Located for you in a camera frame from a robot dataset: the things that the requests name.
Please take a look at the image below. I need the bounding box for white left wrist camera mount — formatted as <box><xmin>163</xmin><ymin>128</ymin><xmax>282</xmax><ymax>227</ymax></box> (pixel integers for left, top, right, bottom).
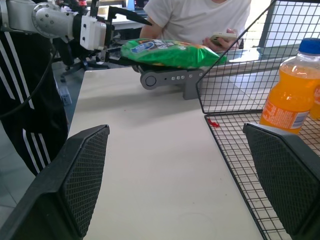
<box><xmin>79</xmin><ymin>15</ymin><xmax>108</xmax><ymax>51</ymax></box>

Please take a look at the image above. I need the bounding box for blue metal frame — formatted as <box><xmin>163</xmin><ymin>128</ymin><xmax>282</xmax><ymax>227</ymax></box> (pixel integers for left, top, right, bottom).
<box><xmin>258</xmin><ymin>0</ymin><xmax>320</xmax><ymax>48</ymax></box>

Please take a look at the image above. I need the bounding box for person's left hand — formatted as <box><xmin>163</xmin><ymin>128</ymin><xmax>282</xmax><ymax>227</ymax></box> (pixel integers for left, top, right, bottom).
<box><xmin>203</xmin><ymin>28</ymin><xmax>239</xmax><ymax>50</ymax></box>

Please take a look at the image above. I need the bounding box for grey floor power strip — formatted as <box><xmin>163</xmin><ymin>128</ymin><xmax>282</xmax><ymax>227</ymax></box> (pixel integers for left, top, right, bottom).
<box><xmin>59</xmin><ymin>89</ymin><xmax>73</xmax><ymax>106</ymax></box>

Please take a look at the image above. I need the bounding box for gold smartphone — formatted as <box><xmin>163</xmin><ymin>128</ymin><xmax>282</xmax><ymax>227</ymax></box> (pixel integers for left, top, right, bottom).
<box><xmin>209</xmin><ymin>31</ymin><xmax>238</xmax><ymax>47</ymax></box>

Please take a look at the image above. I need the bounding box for orange juice bottle blue cap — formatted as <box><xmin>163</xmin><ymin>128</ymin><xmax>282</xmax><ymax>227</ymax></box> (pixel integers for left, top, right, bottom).
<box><xmin>259</xmin><ymin>38</ymin><xmax>320</xmax><ymax>135</ymax></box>

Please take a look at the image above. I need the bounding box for person in white t-shirt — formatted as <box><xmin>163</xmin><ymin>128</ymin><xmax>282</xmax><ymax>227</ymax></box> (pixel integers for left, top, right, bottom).
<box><xmin>142</xmin><ymin>0</ymin><xmax>252</xmax><ymax>49</ymax></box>

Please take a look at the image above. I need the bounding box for black wire basket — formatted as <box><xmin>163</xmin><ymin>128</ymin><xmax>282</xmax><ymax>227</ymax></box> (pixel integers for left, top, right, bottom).
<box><xmin>196</xmin><ymin>0</ymin><xmax>320</xmax><ymax>240</ymax></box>

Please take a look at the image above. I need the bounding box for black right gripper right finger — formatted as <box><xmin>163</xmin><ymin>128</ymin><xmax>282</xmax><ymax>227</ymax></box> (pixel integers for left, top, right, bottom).
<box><xmin>242</xmin><ymin>122</ymin><xmax>320</xmax><ymax>236</ymax></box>

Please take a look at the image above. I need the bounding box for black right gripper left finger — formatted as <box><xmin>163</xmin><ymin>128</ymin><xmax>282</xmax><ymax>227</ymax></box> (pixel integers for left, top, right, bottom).
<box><xmin>0</xmin><ymin>124</ymin><xmax>110</xmax><ymax>240</ymax></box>

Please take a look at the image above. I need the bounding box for black office chair base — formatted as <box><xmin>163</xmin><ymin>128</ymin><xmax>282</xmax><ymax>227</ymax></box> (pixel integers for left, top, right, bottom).
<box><xmin>59</xmin><ymin>39</ymin><xmax>111</xmax><ymax>83</ymax></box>

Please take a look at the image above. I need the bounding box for person in black striped trousers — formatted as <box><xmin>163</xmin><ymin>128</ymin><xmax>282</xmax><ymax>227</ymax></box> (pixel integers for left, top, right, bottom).
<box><xmin>0</xmin><ymin>31</ymin><xmax>70</xmax><ymax>176</ymax></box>

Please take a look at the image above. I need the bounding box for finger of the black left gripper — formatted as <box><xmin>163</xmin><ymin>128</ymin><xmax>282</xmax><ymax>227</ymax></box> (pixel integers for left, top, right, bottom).
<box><xmin>108</xmin><ymin>6</ymin><xmax>154</xmax><ymax>27</ymax></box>
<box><xmin>106</xmin><ymin>44</ymin><xmax>132</xmax><ymax>67</ymax></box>

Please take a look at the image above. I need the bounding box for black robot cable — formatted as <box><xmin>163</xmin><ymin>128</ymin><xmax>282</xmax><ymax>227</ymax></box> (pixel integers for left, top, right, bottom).
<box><xmin>0</xmin><ymin>46</ymin><xmax>56</xmax><ymax>120</ymax></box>

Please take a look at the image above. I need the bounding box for green chips bag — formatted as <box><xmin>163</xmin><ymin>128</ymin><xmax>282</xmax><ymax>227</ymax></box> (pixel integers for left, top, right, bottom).
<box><xmin>120</xmin><ymin>38</ymin><xmax>228</xmax><ymax>70</ymax></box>

